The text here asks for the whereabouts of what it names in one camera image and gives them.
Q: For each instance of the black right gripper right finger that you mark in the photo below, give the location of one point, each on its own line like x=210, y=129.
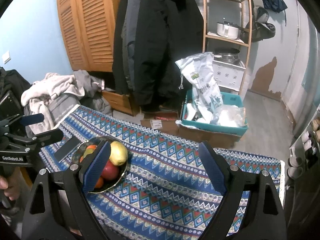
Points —
x=264, y=215

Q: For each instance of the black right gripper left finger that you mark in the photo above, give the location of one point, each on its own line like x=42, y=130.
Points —
x=43, y=218

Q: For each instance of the red apple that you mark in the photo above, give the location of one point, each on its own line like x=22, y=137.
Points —
x=110, y=171

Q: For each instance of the person's left hand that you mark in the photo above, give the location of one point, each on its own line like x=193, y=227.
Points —
x=14, y=185

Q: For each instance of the black smartphone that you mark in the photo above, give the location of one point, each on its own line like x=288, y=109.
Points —
x=66, y=148

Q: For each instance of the white gray clothes pile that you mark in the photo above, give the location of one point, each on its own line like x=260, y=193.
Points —
x=56, y=95

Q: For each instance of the orange in bowl front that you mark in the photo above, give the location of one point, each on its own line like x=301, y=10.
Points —
x=99, y=183

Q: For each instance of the orange on bowl rim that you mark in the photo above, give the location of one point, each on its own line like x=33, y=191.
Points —
x=91, y=146

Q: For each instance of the dark patterned bowl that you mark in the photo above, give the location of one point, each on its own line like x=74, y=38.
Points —
x=105, y=183

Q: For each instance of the blue patterned tablecloth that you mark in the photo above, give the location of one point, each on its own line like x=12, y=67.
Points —
x=165, y=192

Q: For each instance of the teal plastic crate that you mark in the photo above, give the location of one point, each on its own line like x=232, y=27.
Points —
x=215, y=125

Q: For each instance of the brown cardboard box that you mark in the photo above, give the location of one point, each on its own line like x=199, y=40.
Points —
x=166, y=123

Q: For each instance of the wooden louvered wardrobe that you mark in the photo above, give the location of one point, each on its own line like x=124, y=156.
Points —
x=87, y=28

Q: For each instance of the white rice bag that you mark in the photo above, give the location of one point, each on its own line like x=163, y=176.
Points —
x=198, y=71

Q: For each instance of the steel steamer pot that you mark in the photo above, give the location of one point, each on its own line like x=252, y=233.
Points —
x=228, y=55

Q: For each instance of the black hanging jacket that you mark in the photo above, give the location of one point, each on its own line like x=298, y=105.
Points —
x=150, y=36

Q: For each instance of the gray hanging bag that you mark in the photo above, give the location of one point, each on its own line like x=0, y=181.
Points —
x=261, y=29

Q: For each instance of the silver cooking pot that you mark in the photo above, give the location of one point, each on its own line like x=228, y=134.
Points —
x=228, y=30

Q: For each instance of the dark folded umbrella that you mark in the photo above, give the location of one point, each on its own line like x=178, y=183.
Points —
x=275, y=5

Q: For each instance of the wooden shelf rack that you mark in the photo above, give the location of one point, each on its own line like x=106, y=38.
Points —
x=235, y=11

